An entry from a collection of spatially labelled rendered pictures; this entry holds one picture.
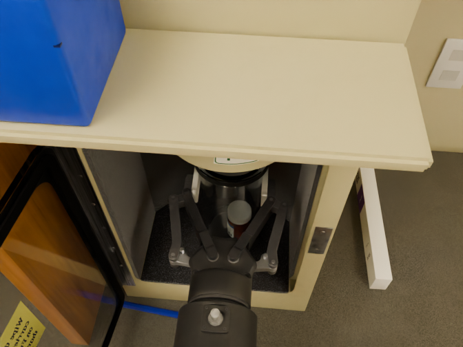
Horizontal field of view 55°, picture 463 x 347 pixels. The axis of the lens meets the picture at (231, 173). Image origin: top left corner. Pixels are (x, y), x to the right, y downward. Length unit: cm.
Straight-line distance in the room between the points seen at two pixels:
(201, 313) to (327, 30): 31
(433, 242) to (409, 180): 15
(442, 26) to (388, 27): 56
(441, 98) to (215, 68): 76
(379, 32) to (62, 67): 22
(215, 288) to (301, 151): 28
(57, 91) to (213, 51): 12
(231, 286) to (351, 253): 42
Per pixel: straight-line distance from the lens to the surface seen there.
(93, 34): 29
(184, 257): 57
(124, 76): 32
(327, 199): 51
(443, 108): 105
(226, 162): 49
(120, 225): 63
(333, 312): 84
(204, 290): 52
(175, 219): 59
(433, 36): 92
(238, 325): 50
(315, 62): 33
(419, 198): 101
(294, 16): 34
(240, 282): 52
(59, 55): 25
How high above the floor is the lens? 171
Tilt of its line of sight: 53 degrees down
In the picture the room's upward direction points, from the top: straight up
